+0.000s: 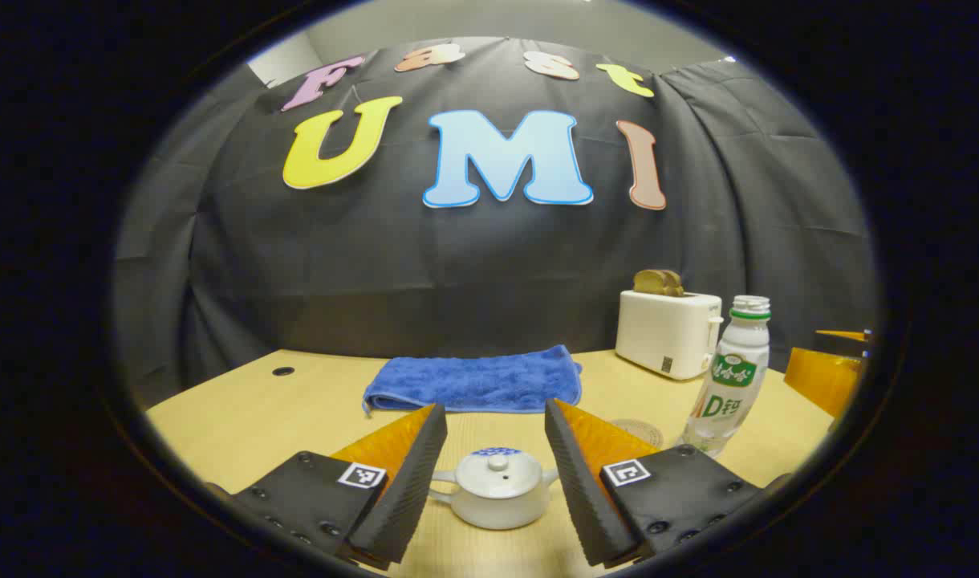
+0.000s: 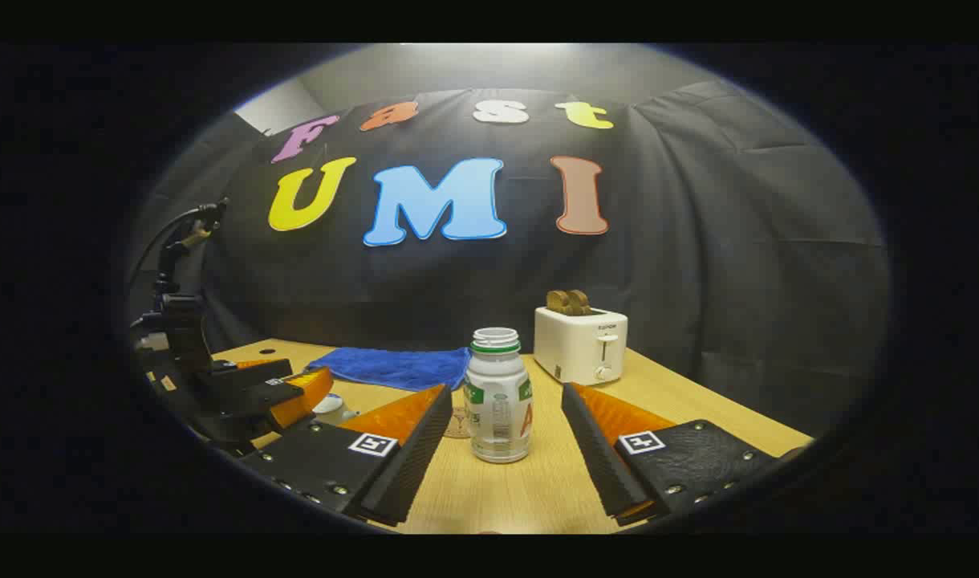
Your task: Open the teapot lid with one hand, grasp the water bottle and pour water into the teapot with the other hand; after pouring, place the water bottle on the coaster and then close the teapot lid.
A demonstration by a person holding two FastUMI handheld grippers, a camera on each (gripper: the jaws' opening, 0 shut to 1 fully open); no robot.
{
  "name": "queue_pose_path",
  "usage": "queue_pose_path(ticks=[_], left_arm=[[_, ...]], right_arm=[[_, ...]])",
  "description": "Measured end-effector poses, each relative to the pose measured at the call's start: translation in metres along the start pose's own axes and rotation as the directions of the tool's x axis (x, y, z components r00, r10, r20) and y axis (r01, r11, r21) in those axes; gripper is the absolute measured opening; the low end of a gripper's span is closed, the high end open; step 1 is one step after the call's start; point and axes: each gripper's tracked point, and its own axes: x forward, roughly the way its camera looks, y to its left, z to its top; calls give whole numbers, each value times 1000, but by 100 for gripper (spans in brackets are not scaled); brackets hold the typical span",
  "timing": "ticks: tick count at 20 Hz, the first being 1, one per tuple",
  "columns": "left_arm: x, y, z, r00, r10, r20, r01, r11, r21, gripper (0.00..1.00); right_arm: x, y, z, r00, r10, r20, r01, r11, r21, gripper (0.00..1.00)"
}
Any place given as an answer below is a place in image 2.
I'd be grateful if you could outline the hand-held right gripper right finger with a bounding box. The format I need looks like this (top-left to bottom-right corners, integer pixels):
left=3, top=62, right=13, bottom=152
left=560, top=382, right=779, bottom=527

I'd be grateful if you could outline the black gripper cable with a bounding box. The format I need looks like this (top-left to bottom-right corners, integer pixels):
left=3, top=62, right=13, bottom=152
left=128, top=201, right=227, bottom=278

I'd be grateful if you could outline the blue towel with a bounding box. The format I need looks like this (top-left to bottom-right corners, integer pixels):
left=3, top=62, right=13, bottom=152
left=307, top=347, right=472, bottom=393

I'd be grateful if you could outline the white ceramic teacup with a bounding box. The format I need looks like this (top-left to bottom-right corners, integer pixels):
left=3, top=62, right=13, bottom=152
left=311, top=392, right=362, bottom=428

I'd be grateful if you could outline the black backdrop cloth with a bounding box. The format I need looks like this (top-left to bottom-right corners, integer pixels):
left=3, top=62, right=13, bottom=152
left=128, top=84, right=892, bottom=438

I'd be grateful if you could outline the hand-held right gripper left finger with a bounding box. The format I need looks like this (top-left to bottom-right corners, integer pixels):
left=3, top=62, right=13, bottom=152
left=241, top=384, right=455, bottom=528

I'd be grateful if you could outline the white plastic water bottle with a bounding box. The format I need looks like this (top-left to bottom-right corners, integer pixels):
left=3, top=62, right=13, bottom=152
left=464, top=328, right=534, bottom=464

